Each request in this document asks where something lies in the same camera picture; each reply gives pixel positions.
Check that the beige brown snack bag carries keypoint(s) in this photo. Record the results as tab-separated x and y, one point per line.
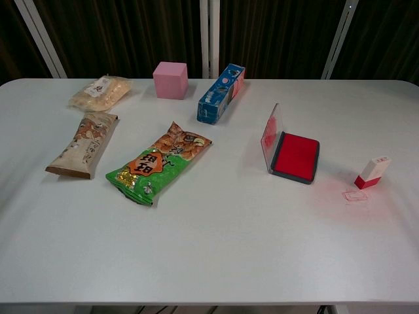
85	144

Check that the clear bag of crackers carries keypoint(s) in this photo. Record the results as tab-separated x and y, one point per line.
99	92

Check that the pink cube block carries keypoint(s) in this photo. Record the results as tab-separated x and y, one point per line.
171	81

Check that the white slanted frame bar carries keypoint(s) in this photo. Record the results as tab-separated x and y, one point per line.
340	39
41	36

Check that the dark curtain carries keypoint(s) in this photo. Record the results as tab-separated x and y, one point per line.
131	32

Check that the blue cardboard box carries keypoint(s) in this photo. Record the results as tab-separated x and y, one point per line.
221	94

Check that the white vertical frame post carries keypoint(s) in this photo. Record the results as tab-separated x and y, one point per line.
209	36

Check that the white and red stamp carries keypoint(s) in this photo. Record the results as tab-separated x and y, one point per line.
374	171

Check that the green snack bag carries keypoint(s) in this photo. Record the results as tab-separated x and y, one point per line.
160	162

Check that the red ink pad case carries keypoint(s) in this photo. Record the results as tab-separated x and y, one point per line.
296	156

